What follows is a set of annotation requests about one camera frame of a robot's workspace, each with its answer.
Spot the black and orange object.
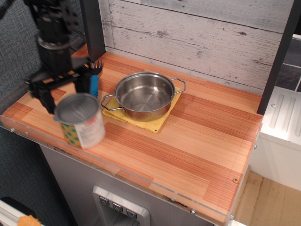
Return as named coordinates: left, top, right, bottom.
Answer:
left=0, top=197, right=42, bottom=226

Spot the stainless steel pot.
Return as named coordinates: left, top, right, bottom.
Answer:
left=101, top=72, right=186, bottom=121

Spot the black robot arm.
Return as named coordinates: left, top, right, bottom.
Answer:
left=0, top=0, right=93, bottom=114

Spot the blue handled toy fork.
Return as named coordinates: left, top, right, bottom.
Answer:
left=89, top=60, right=103, bottom=98

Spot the yellow cloth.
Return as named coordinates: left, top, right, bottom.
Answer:
left=102, top=93, right=181, bottom=134

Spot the black frame post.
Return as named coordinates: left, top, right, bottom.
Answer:
left=257, top=0, right=301, bottom=115
left=80, top=0, right=106, bottom=61

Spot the black right frame post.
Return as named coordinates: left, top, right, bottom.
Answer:
left=257, top=0, right=301, bottom=115

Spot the black left frame post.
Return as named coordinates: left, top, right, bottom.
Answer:
left=80, top=0, right=106, bottom=61

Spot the toy food can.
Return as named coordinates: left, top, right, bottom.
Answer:
left=54, top=93, right=105, bottom=149

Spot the white toy sink unit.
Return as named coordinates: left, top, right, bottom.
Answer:
left=248, top=34, right=301, bottom=192

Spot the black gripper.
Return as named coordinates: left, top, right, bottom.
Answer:
left=25, top=55, right=92, bottom=114

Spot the clear acrylic edge guard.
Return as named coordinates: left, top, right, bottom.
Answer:
left=2, top=110, right=262, bottom=226

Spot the grey cabinet with dispenser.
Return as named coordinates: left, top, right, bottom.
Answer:
left=41, top=145, right=212, bottom=226

